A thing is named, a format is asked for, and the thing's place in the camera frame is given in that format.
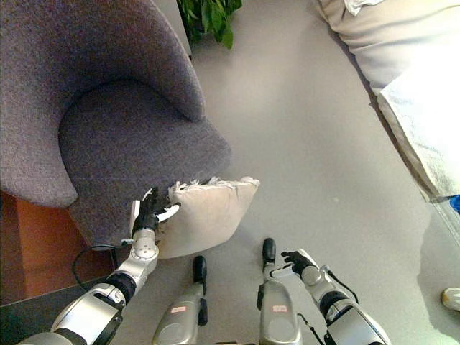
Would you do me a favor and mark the silver left robot leg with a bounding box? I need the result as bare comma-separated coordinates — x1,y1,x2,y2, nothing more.
151,255,209,345

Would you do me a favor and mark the white cloth on sofa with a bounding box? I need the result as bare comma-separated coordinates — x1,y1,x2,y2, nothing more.
344,0,385,17

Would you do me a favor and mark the white knitted blanket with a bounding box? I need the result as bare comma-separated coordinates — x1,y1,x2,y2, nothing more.
379,64,460,198

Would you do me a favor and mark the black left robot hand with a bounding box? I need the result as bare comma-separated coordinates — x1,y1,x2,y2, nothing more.
129,186,182,238

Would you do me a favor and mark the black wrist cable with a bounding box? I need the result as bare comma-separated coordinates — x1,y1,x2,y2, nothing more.
71,244,121,291
325,267,360,305

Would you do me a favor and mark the purple-grey fabric armchair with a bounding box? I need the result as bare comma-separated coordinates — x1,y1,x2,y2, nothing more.
0,0,233,249

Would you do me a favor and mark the beige fringed pillow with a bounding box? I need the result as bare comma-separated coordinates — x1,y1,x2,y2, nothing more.
156,176,261,259

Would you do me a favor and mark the silver right robot leg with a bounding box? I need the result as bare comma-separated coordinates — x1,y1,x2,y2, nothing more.
256,237,303,345

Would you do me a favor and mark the white shoe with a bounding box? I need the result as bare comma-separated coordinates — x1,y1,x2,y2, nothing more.
441,287,460,312

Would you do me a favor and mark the silver robot leg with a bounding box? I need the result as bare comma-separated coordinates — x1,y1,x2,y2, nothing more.
256,237,303,345
151,255,209,345

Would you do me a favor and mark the beige fabric sofa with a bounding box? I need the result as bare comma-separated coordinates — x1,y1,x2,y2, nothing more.
313,0,460,202

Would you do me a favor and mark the green potted plant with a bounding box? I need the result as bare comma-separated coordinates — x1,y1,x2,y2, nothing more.
176,0,244,50

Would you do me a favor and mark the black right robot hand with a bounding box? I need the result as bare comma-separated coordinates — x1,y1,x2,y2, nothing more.
280,248,319,276

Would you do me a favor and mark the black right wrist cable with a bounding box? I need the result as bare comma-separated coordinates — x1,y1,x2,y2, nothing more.
325,267,360,305

